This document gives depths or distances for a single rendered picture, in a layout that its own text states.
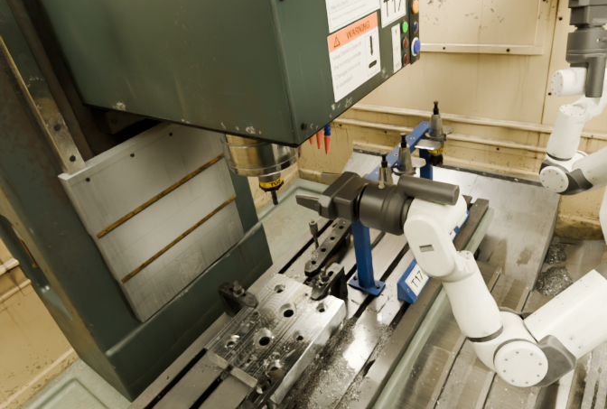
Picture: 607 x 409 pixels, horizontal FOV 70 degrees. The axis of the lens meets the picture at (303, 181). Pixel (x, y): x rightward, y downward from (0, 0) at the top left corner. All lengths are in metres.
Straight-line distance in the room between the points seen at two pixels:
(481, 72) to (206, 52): 1.21
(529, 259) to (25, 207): 1.52
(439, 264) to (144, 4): 0.63
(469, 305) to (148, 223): 0.88
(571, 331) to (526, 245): 0.92
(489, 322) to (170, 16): 0.71
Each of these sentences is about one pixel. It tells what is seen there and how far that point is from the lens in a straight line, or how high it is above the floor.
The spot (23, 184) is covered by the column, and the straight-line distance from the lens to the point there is 1.17.
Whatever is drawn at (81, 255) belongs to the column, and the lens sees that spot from 1.28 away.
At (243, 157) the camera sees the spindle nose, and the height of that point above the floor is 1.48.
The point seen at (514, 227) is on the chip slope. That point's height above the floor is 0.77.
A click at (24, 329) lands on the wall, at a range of 1.74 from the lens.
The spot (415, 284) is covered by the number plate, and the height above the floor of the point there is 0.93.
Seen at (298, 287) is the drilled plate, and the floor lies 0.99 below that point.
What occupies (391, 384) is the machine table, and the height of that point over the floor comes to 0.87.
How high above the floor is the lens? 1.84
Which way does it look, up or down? 31 degrees down
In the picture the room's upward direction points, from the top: 10 degrees counter-clockwise
